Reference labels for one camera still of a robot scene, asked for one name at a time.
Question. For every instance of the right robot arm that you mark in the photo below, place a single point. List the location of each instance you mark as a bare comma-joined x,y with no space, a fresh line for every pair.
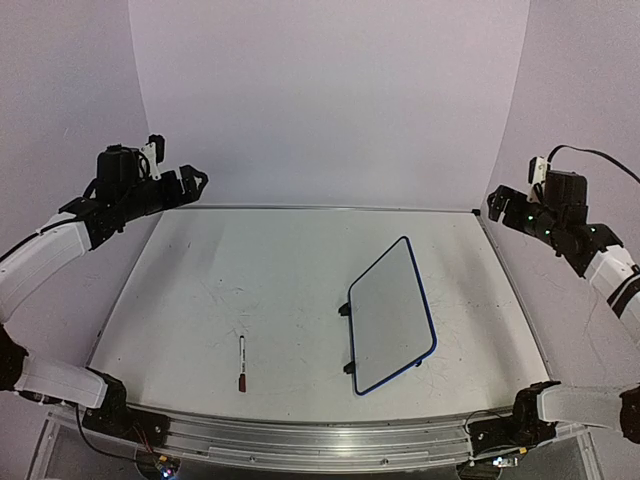
596,254

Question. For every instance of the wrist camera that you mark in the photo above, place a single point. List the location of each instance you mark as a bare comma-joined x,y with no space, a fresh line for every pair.
151,155
537,171

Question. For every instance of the whiteboard marker pen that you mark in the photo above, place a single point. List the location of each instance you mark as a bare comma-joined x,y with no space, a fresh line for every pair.
242,355

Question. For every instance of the red marker cap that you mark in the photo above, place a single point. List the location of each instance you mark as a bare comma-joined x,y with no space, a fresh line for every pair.
242,383

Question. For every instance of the aluminium front rail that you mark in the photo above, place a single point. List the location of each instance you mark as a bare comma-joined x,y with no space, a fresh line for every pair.
165,444

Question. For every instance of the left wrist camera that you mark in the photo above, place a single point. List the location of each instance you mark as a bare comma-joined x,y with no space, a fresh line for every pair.
151,155

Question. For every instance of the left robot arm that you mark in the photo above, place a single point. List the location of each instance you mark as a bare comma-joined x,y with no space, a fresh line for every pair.
78,228

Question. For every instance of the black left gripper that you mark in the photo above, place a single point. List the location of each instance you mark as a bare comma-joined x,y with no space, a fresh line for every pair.
190,190

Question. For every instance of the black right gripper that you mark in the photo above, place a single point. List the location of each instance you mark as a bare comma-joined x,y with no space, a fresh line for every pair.
497,206

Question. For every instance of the blue framed whiteboard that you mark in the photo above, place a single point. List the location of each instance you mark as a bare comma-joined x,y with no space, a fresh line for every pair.
391,328

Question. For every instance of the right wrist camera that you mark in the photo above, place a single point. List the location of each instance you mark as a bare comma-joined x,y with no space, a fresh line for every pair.
537,171

